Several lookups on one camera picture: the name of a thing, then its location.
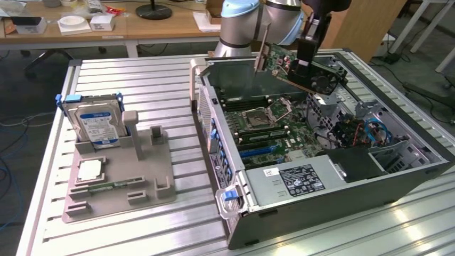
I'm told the black chair base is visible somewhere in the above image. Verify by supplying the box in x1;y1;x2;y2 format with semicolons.
21;46;107;78

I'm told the silver CPU chip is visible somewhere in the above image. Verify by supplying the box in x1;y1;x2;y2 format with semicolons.
78;159;106;180

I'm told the red wire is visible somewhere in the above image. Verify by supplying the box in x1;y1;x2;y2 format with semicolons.
351;121;367;147

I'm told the black open PC case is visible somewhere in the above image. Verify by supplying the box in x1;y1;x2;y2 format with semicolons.
190;50;455;251

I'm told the silver disk bay bracket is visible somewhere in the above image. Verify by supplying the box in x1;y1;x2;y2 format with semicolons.
367;140;432;174

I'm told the brown cardboard box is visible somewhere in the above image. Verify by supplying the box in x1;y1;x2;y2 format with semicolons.
206;0;223;23

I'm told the white round container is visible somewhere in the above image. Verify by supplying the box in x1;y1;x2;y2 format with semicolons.
57;15;93;36

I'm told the white box with black lid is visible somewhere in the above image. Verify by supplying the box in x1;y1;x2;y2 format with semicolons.
17;16;50;35

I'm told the wooden cabinet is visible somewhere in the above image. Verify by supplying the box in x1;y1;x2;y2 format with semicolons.
302;0;409;63

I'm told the wooden desk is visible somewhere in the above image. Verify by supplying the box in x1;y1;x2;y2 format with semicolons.
0;0;321;58

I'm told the silver disk bay cage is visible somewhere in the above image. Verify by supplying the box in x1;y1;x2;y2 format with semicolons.
306;92;357;129

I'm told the grey parts rack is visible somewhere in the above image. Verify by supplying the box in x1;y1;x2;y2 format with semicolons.
62;110;178;224

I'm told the black round lamp base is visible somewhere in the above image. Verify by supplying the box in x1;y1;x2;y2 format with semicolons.
137;0;174;21

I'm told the grey power supply unit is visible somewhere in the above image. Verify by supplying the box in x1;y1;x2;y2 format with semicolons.
245;155;349;207

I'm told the white paper stack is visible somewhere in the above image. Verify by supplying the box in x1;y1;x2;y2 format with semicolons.
193;10;222;33

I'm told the black floor stand base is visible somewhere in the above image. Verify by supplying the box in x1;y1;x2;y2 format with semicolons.
404;77;455;107

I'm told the blue expansion slot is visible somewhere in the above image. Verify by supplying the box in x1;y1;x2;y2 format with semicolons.
238;145;281;159

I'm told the blue wire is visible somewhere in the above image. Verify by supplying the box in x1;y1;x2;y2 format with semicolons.
366;117;394;146

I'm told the metal socket cover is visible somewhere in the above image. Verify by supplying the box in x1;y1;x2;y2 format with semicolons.
269;95;297;126

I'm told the hard disk in blue carrier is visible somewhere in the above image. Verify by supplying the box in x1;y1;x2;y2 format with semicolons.
57;90;129;149

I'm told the CPU socket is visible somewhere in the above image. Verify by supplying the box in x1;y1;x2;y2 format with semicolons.
242;108;277;131

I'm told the green RAM stick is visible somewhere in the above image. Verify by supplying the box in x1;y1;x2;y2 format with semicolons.
87;179;133;191

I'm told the black RAM slot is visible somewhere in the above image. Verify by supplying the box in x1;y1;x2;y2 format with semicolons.
223;96;267;105
225;102;270;111

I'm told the black plastic shroud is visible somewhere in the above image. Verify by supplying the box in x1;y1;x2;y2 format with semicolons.
325;146;389;183

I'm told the green motherboard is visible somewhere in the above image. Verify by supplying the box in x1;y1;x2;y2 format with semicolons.
221;90;325;170

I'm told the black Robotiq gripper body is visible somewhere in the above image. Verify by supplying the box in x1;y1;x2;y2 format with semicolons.
302;0;353;13

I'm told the small white labelled box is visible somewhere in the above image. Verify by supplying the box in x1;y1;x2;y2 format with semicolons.
90;14;117;31

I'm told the white wall device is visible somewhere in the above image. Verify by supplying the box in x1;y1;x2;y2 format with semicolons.
377;33;398;58

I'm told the graphics card with black fan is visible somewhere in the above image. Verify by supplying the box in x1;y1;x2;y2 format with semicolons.
254;22;349;96

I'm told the blue floor cable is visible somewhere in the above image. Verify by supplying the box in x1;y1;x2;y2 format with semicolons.
0;125;30;230

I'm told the white table frame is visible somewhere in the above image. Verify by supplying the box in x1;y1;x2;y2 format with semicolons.
389;0;455;73

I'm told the white floor cable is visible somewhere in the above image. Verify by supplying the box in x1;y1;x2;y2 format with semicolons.
0;111;54;127

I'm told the RAM stick with white label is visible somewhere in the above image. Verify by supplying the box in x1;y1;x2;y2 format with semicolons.
238;130;289;142

